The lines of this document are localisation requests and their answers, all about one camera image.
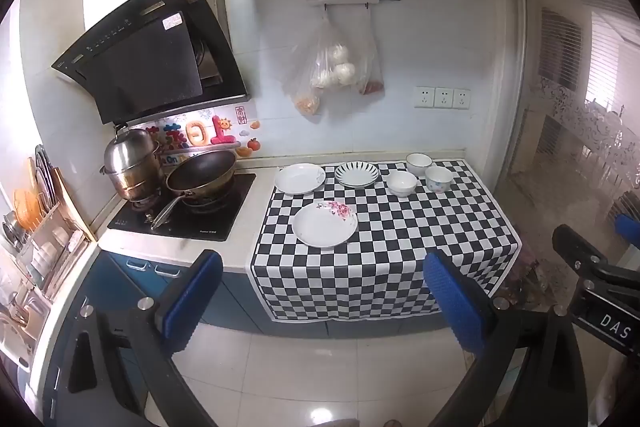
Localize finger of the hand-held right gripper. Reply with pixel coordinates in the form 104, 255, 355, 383
615, 213, 640, 254
552, 224, 609, 280

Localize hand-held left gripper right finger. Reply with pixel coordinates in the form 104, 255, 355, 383
424, 249, 588, 427

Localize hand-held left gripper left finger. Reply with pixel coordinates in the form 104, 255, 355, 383
42, 249, 224, 427

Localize blue floral white bowl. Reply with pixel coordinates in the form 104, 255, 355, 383
424, 166, 454, 194

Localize plain white bowl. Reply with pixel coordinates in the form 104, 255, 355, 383
405, 153, 434, 178
386, 170, 418, 198

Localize pink floral white plate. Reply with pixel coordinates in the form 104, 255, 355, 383
292, 201, 359, 249

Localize blue leaf striped plate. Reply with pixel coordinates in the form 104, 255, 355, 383
335, 161, 380, 188

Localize plain white plate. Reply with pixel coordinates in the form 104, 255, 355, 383
274, 163, 327, 195

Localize black white checkered cloth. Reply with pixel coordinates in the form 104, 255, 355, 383
248, 159, 523, 323

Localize black induction cooktop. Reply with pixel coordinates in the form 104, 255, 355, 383
107, 172, 257, 243

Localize patterned glass sliding door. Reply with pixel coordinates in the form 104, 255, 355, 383
495, 0, 640, 308

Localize wooden cutting board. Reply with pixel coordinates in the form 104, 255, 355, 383
52, 167, 97, 243

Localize steel steamer pot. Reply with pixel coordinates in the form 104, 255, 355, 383
101, 125, 164, 202

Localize dish rack with dishes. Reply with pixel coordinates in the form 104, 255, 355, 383
0, 144, 98, 358

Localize clear bag with red food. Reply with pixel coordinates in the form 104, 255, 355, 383
350, 7, 385, 98

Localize black range hood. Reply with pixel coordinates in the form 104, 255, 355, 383
51, 0, 249, 125

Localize plastic bags with garlic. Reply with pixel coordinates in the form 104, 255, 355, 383
282, 14, 362, 118

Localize dark wok with steel handle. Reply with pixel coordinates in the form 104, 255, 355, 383
151, 149, 238, 230

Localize group of colourful wall stickers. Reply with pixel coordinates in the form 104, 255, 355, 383
145, 104, 263, 164

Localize wall hook rail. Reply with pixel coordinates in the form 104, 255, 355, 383
306, 0, 401, 8

